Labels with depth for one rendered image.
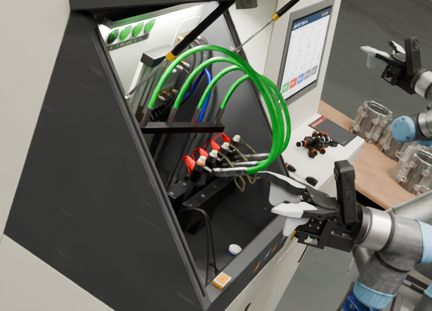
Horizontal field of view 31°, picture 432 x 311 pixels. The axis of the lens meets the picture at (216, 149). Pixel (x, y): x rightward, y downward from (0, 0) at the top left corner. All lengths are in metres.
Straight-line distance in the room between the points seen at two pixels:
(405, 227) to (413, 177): 3.43
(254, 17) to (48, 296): 1.00
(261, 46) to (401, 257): 1.07
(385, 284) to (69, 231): 0.85
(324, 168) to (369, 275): 1.21
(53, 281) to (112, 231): 0.26
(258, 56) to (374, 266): 1.04
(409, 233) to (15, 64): 1.02
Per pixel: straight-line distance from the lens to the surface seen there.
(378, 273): 1.51
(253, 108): 2.38
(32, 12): 1.89
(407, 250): 1.47
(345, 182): 1.38
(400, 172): 4.97
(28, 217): 2.07
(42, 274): 2.11
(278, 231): 2.29
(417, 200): 1.62
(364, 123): 5.28
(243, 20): 2.38
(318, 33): 2.81
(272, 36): 2.37
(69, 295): 2.09
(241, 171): 2.08
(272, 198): 1.46
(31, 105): 1.95
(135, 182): 1.83
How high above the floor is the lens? 2.10
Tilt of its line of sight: 27 degrees down
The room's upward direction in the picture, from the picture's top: 24 degrees clockwise
